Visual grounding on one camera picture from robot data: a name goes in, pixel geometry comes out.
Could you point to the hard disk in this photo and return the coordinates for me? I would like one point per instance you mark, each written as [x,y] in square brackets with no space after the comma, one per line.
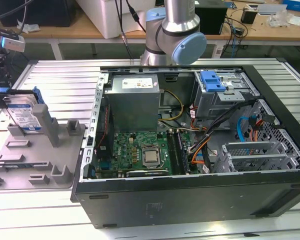
[21,112]

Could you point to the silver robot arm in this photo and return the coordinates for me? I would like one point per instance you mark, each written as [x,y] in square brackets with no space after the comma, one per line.
[180,15]

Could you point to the metal disk bay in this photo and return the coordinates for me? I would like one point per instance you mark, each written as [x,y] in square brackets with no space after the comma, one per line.
[247,150]

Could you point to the crumpled white plastic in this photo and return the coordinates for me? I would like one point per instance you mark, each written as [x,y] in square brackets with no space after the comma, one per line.
[27,27]

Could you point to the large black equipment box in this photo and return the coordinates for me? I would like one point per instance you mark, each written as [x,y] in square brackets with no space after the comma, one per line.
[35,12]

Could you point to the wooden desk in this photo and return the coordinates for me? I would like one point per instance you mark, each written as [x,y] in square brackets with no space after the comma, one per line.
[72,27]

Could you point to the grey parts rack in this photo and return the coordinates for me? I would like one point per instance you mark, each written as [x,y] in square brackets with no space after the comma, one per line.
[40,160]

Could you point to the black case fan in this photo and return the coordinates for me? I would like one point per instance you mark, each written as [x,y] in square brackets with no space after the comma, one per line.
[106,130]

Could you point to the large white box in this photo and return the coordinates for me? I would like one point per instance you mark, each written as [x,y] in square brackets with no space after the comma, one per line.
[110,17]

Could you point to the grey power supply unit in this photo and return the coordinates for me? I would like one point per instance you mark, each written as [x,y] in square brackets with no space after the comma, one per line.
[132,107]

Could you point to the green motherboard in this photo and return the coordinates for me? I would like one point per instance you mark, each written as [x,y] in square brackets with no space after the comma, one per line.
[126,150]

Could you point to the CPU socket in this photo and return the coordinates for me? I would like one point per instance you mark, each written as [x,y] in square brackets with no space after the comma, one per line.
[141,157]

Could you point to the silver CPU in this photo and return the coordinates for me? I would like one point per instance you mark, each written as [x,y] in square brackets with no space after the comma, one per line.
[150,156]

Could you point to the black graphics card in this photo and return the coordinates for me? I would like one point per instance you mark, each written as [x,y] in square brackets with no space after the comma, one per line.
[150,173]

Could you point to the black RAM slot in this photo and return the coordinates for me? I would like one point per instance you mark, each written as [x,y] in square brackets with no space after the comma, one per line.
[174,152]

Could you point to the black PC case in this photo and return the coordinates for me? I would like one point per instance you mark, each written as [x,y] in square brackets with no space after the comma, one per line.
[165,207]

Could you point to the blue plastic latch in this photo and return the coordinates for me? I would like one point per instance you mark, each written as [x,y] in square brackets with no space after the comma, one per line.
[211,85]

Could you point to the metal drive cage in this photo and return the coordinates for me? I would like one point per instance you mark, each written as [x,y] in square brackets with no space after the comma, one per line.
[210,105]

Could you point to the black speaker box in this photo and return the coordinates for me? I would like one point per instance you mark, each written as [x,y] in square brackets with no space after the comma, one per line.
[212,20]

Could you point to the white hanging tag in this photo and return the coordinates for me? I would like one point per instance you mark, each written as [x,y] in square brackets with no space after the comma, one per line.
[220,52]

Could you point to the small blue circuit board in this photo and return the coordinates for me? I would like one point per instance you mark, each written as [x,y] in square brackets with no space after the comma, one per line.
[229,4]

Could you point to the small black cube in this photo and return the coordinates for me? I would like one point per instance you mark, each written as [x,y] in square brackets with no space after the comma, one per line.
[248,16]

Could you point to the flat white box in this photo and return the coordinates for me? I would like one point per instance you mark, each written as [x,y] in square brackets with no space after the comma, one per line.
[272,9]

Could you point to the clear plastic bags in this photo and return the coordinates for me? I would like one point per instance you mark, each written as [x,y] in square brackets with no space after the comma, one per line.
[280,20]

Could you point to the blue carton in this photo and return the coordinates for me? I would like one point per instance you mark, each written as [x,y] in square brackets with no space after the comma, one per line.
[297,5]

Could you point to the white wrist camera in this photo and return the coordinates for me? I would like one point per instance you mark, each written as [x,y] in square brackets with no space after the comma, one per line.
[13,44]

